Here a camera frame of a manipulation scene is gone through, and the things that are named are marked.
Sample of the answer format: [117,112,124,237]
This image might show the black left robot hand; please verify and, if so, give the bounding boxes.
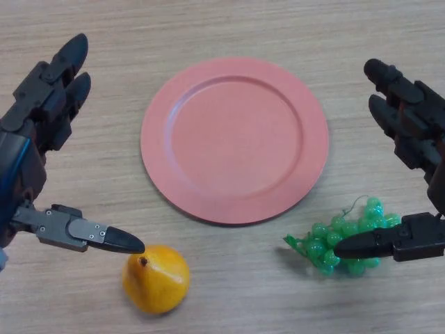
[0,33,146,255]

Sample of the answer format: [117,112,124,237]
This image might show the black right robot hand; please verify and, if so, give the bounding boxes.
[332,58,445,264]

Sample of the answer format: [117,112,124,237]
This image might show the green grapes bunch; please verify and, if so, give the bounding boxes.
[283,196,404,278]

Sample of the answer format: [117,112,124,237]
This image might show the pink round plate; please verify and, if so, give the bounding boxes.
[140,57,330,228]

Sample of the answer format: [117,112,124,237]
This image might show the orange yellow pear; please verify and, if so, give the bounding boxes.
[121,244,191,305]

